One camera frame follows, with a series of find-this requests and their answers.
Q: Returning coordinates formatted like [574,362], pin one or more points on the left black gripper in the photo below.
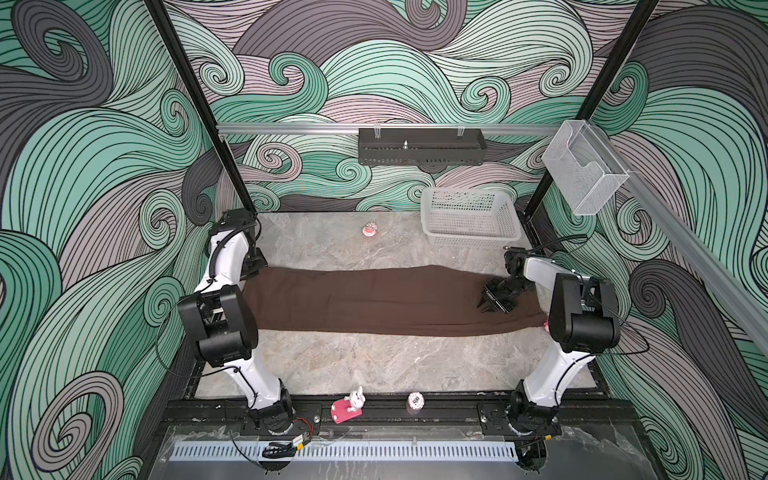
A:
[260,263]

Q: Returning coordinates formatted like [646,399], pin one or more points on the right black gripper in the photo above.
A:
[488,296]

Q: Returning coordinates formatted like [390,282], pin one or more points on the brown trousers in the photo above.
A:
[430,301]

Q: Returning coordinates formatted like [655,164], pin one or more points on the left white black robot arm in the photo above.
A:
[221,326]

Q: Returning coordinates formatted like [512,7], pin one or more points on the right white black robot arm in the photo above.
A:
[583,323]

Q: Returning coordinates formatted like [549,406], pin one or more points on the white plastic laundry basket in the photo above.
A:
[469,218]

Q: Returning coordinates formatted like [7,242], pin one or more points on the small pink white cupcake toy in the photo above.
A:
[370,229]

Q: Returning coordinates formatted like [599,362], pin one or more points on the pink card with bunny figure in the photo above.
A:
[349,407]

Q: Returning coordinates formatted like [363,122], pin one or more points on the aluminium wall rail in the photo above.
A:
[333,128]

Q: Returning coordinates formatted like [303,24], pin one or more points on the clear acrylic wall box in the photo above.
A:
[585,166]

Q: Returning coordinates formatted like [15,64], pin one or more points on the black perforated wall tray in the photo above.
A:
[428,148]

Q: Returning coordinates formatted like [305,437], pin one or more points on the black front mounting rail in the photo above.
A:
[486,413]

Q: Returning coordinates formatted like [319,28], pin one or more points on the white slotted cable duct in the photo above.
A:
[476,451]

